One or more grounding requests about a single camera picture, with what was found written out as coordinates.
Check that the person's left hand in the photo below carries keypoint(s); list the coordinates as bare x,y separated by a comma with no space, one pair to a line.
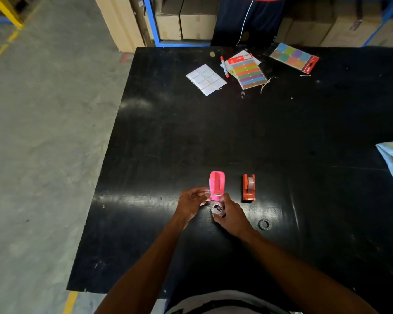
187,205

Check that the person's right hand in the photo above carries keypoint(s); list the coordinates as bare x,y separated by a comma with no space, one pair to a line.
234,219

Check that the person's right thumb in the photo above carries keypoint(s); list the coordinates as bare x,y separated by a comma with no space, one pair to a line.
226,201

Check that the person's left thumb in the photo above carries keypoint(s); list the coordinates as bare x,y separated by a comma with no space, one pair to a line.
202,202

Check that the clear tape roll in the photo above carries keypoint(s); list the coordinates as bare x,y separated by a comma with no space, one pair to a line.
217,208
260,224

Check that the person's right forearm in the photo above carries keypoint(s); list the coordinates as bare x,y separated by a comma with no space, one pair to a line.
298,274

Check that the person's left forearm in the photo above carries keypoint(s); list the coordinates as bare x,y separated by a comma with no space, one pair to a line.
147,268

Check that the pink tape dispenser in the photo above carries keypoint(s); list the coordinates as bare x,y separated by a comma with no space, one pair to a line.
216,183

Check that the orange tape dispenser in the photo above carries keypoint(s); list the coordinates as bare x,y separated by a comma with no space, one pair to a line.
249,189

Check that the person's white black shirt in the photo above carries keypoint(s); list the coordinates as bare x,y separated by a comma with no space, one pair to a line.
226,302

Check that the white label sheet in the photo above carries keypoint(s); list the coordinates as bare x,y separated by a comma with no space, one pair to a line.
206,79

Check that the striped colourful sticky flags pack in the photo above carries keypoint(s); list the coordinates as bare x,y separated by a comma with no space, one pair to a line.
249,73

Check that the red marker pen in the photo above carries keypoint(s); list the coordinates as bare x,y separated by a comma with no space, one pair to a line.
224,67

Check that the square colourful sticky notes pack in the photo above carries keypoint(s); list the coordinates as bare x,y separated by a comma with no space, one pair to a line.
293,57

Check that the small cardboard box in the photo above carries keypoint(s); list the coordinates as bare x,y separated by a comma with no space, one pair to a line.
198,26
168,27

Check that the blue metal shelf rack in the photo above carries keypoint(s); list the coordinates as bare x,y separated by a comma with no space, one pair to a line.
149,24

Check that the tall cardboard box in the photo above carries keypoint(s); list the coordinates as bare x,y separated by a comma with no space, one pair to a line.
118,22

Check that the yellow metal rail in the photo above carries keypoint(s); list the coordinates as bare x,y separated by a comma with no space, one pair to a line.
8,11

